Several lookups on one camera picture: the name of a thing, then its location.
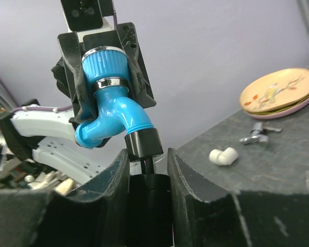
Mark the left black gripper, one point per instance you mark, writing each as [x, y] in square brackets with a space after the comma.
[69, 74]

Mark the silver metal faucet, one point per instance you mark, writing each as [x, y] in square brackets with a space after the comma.
[259, 134]

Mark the black cylindrical adapter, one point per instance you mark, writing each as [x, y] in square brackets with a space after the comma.
[149, 207]

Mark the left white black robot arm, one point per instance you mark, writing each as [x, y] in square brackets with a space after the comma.
[34, 132]

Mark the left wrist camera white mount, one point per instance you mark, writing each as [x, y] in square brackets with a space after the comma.
[88, 17]

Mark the blue water faucet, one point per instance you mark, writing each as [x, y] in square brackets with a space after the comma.
[107, 73]

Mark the pink plate under orange plate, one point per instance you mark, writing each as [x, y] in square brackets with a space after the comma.
[282, 113]

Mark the white pvc elbow left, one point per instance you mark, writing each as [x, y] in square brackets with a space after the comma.
[223, 158]

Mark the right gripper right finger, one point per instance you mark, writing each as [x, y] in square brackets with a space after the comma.
[205, 214]

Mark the orange bird pattern plate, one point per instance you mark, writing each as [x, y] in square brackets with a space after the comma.
[275, 90]

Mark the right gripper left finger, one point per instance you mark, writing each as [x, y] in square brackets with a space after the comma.
[92, 215]

